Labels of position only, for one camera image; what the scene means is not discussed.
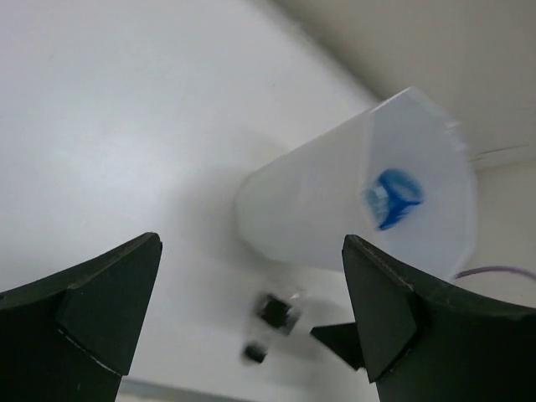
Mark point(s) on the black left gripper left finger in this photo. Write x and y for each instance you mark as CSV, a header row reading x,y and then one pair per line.
x,y
72,336

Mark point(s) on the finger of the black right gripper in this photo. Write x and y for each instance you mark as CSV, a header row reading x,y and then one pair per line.
x,y
343,340

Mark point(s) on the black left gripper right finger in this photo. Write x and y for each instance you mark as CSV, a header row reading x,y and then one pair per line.
x,y
424,339

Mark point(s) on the small black label bottle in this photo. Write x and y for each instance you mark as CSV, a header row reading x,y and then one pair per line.
x,y
274,315

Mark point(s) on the blue label Pocari bottle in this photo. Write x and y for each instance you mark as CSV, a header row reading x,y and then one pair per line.
x,y
391,197

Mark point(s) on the white octagonal plastic bin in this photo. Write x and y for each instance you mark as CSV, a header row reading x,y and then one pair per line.
x,y
299,208

